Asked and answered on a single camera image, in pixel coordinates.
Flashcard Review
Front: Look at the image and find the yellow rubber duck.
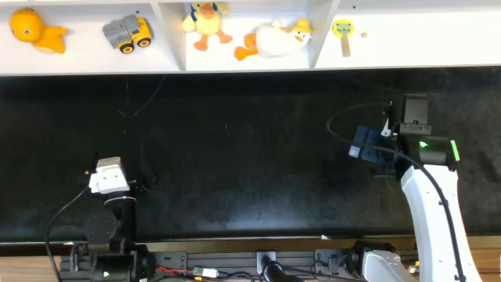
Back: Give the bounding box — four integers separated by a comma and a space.
9, 7, 69, 55

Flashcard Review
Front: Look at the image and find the yellow plush duck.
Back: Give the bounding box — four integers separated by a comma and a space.
182, 2, 234, 52

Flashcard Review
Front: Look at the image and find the white shelf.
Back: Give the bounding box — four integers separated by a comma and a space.
0, 0, 501, 77

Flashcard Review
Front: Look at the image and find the yellow rattle drum toy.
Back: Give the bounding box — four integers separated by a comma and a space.
331, 19, 369, 59

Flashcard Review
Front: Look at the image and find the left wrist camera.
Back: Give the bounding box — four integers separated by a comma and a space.
87, 156, 132, 196

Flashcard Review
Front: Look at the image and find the mounting rail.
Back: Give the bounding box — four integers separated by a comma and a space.
58, 249, 420, 282

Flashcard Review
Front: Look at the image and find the grey and yellow toy truck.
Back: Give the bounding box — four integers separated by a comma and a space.
102, 14, 154, 55

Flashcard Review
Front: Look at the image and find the white plush duck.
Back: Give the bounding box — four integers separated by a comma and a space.
233, 16, 314, 62

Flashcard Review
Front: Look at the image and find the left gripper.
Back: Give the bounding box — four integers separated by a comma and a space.
88, 145, 153, 195

